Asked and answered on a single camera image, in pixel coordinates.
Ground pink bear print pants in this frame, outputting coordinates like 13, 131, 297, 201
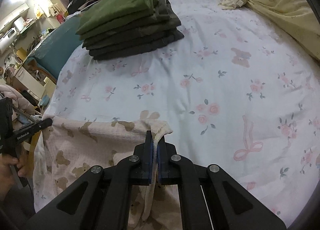
33, 116, 182, 229

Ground left hand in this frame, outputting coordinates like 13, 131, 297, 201
0, 150, 33, 200

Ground white floral bed sheet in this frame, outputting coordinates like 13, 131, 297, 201
45, 0, 319, 226

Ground green folded garment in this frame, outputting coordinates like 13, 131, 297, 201
76, 0, 157, 40

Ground dark grey folded clothes stack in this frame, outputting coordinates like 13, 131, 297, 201
82, 0, 184, 60

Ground cream yellow quilt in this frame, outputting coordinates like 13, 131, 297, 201
220, 0, 319, 60

